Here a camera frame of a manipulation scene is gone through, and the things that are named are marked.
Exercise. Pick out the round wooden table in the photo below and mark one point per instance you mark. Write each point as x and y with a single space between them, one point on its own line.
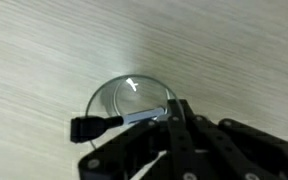
227 58

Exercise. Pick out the black marker in glass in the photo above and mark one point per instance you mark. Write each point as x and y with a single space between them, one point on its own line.
87 128

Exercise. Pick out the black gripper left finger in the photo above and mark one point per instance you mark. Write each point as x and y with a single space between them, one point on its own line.
125 155

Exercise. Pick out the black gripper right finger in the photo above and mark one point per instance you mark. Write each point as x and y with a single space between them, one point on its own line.
243 152

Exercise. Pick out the clear drinking glass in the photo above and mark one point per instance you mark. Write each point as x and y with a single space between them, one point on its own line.
134 97

